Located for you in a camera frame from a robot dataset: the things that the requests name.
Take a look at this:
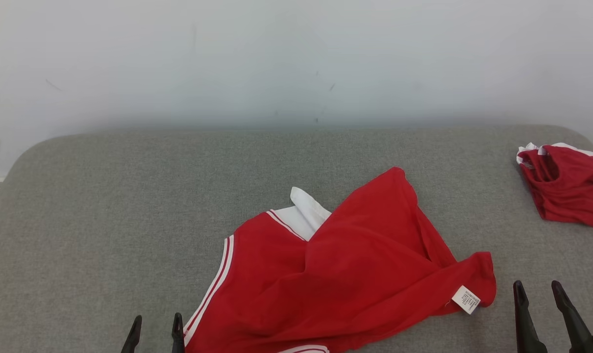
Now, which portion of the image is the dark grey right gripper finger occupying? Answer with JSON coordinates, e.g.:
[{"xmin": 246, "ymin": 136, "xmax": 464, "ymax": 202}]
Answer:
[
  {"xmin": 551, "ymin": 280, "xmax": 593, "ymax": 353},
  {"xmin": 513, "ymin": 280, "xmax": 547, "ymax": 353}
]

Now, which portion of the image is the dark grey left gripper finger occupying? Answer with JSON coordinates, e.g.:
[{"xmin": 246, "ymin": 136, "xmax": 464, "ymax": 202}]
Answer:
[
  {"xmin": 172, "ymin": 313, "xmax": 186, "ymax": 353},
  {"xmin": 121, "ymin": 315, "xmax": 143, "ymax": 353}
]

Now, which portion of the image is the red shorts white trim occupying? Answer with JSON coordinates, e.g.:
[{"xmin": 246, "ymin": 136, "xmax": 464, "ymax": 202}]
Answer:
[{"xmin": 516, "ymin": 142, "xmax": 593, "ymax": 229}]

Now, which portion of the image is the red white basketball jersey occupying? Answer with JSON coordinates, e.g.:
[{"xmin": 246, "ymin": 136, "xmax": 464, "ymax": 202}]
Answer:
[{"xmin": 183, "ymin": 167, "xmax": 497, "ymax": 353}]

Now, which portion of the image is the grey fabric sofa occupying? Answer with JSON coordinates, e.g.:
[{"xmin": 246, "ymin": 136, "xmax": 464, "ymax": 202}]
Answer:
[{"xmin": 0, "ymin": 125, "xmax": 593, "ymax": 353}]

